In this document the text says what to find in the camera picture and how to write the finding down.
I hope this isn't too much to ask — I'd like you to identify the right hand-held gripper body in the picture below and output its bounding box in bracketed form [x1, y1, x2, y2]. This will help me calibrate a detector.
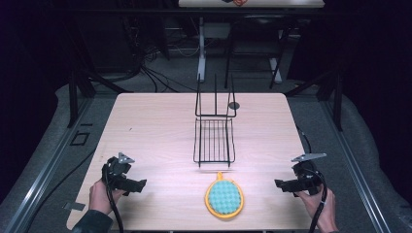
[290, 152, 327, 196]

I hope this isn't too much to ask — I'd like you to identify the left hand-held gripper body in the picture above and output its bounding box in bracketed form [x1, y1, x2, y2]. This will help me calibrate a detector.
[101, 151, 136, 191]

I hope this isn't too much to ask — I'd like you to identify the person's right hand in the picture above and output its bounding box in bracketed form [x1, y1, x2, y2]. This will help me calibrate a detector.
[294, 185, 338, 225]

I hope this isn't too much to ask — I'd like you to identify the person's left hand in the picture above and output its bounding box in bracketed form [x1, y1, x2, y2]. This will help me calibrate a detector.
[88, 179, 126, 216]

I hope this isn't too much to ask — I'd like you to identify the grey tape strip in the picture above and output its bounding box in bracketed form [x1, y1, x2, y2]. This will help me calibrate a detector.
[62, 201, 86, 212]

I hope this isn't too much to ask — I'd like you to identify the teal pot holder yellow rim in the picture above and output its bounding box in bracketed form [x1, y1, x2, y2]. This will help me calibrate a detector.
[204, 171, 245, 220]

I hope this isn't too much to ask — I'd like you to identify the black metal stand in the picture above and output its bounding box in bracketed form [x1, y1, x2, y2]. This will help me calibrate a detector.
[66, 18, 134, 129]
[285, 64, 345, 133]

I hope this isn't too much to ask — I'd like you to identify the black chair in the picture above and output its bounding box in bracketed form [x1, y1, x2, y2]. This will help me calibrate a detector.
[223, 14, 294, 90]

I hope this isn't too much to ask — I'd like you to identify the white-legged background table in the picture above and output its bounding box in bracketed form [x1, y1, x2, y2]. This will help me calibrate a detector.
[178, 0, 326, 83]

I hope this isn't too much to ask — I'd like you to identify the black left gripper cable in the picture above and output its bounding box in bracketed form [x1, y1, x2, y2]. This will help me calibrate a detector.
[101, 163, 125, 233]

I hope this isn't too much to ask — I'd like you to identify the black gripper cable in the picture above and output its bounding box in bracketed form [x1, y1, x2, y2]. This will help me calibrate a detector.
[307, 168, 328, 233]
[101, 163, 125, 233]

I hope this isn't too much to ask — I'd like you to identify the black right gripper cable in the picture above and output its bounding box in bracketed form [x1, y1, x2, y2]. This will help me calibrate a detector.
[307, 168, 328, 233]

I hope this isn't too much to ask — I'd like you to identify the aluminium floor rail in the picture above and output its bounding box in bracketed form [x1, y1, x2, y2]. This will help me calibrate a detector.
[319, 96, 395, 233]
[0, 96, 93, 233]

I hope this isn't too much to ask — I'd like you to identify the black floor cable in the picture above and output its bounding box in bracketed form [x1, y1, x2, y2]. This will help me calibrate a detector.
[30, 147, 98, 229]

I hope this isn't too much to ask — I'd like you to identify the black wire rack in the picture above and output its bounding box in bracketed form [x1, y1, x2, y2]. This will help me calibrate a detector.
[192, 73, 238, 169]

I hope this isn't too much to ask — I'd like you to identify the bundle of floor cables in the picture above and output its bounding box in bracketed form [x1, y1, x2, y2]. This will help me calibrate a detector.
[106, 42, 200, 94]

